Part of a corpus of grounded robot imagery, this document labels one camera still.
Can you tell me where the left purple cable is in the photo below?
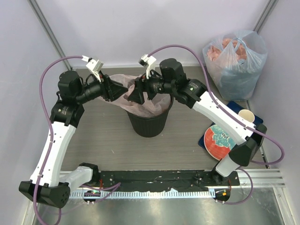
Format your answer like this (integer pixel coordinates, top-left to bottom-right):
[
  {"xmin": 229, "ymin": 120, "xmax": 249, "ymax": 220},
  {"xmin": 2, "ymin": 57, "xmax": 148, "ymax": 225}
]
[{"xmin": 32, "ymin": 55, "xmax": 122, "ymax": 225}]

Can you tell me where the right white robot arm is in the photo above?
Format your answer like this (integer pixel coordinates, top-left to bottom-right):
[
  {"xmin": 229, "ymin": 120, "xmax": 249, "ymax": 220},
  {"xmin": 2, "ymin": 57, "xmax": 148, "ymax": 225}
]
[{"xmin": 128, "ymin": 55, "xmax": 267, "ymax": 185}]

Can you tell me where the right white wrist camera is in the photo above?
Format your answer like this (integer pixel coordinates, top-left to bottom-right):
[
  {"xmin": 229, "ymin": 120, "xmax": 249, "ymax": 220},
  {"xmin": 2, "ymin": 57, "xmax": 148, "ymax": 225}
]
[{"xmin": 139, "ymin": 54, "xmax": 157, "ymax": 79}]

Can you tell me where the right aluminium frame post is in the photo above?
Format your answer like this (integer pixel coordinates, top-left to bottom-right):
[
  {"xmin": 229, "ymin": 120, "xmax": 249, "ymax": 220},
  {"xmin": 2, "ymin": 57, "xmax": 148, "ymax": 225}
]
[{"xmin": 253, "ymin": 0, "xmax": 278, "ymax": 34}]

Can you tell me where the blue bag of trash bags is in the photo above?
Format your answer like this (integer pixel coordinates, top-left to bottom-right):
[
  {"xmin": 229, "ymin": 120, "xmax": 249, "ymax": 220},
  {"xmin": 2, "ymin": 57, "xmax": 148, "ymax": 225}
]
[{"xmin": 202, "ymin": 30, "xmax": 268, "ymax": 101}]

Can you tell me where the aluminium frame post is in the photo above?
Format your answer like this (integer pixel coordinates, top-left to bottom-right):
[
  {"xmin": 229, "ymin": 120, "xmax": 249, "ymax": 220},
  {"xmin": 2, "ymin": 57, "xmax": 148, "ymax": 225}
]
[
  {"xmin": 253, "ymin": 0, "xmax": 278, "ymax": 34},
  {"xmin": 27, "ymin": 0, "xmax": 66, "ymax": 58}
]

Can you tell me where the pink plastic trash bag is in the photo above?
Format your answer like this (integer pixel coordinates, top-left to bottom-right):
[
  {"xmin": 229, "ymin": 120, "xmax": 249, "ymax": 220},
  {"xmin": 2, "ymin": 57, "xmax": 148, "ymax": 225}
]
[{"xmin": 96, "ymin": 73, "xmax": 172, "ymax": 119}]

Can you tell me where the black plastic trash bin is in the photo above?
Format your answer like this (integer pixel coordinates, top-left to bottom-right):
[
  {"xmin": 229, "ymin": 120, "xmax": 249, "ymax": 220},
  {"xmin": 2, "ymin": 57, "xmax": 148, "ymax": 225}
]
[{"xmin": 126, "ymin": 95, "xmax": 174, "ymax": 138}]

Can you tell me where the white slotted cable duct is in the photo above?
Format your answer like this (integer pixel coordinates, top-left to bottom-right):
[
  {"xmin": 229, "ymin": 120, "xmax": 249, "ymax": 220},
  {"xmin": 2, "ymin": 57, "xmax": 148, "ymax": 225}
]
[{"xmin": 69, "ymin": 188, "xmax": 215, "ymax": 199}]

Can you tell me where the red teal patterned plate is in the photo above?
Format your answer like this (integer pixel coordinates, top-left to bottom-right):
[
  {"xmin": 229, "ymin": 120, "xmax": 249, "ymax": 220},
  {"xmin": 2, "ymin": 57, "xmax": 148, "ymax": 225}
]
[{"xmin": 204, "ymin": 124, "xmax": 236, "ymax": 161}]

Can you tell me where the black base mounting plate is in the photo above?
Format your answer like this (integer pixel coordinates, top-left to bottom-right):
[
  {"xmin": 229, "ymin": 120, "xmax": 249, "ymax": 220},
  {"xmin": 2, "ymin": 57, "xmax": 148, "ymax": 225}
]
[{"xmin": 97, "ymin": 170, "xmax": 240, "ymax": 192}]

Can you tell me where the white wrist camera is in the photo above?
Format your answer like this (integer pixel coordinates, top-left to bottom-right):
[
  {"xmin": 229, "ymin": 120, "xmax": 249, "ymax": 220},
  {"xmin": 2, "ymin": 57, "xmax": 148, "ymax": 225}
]
[
  {"xmin": 82, "ymin": 55, "xmax": 104, "ymax": 83},
  {"xmin": 139, "ymin": 54, "xmax": 157, "ymax": 79}
]

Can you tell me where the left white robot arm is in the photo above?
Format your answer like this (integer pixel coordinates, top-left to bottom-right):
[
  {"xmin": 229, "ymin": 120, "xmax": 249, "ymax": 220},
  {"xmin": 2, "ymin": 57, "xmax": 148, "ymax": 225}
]
[{"xmin": 19, "ymin": 71, "xmax": 128, "ymax": 209}]

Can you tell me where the left aluminium frame post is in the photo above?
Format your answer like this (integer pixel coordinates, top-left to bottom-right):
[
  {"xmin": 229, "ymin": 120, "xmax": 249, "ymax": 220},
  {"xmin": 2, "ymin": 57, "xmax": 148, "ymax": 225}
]
[{"xmin": 27, "ymin": 0, "xmax": 66, "ymax": 58}]

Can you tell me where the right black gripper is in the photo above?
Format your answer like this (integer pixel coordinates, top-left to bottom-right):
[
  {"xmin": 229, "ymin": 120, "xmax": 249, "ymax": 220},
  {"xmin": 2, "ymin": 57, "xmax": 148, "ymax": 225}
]
[{"xmin": 128, "ymin": 67, "xmax": 176, "ymax": 105}]

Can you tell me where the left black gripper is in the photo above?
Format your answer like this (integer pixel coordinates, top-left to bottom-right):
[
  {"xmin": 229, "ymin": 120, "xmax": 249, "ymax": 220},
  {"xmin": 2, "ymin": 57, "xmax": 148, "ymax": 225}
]
[{"xmin": 75, "ymin": 70, "xmax": 128, "ymax": 104}]

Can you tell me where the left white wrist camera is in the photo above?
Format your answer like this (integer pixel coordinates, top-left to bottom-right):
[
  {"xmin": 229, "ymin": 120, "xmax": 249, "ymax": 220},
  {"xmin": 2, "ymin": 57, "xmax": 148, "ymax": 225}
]
[{"xmin": 82, "ymin": 55, "xmax": 104, "ymax": 83}]

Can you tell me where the pink paper cup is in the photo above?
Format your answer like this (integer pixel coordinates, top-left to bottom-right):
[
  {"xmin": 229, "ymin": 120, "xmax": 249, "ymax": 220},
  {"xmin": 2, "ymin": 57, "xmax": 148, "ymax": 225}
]
[{"xmin": 238, "ymin": 109, "xmax": 255, "ymax": 123}]

